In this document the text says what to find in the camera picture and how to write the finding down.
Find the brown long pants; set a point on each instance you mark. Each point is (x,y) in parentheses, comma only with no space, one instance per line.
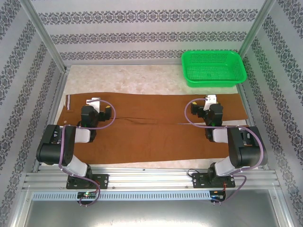
(154,142)

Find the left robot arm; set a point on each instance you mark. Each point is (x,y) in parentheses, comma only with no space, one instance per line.
(49,146)

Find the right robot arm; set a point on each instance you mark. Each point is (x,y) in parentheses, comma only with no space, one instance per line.
(246,146)

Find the green plastic basket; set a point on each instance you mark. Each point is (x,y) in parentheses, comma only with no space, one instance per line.
(213,68)

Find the grey sheet metal panel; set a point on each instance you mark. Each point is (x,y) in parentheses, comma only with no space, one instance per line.
(151,215)

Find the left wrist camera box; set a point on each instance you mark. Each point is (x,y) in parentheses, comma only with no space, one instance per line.
(94,102)

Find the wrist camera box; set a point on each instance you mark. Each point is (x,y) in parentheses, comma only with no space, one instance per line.
(210,99)
(94,102)

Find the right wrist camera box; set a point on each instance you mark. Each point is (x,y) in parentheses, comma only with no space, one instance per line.
(210,99)

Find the aluminium side rail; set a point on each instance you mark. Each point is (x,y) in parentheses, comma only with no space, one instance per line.
(57,99)
(248,106)

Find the aluminium frame crossbar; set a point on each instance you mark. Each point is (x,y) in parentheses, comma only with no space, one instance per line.
(118,62)

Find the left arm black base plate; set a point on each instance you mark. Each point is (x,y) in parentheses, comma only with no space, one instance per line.
(104,180)

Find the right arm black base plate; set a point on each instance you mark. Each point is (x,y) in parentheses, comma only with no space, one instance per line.
(198,180)

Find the aluminium mounting rail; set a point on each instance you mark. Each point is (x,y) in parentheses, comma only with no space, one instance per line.
(149,177)

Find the aluminium frame post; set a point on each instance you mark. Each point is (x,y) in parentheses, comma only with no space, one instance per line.
(45,35)
(256,26)

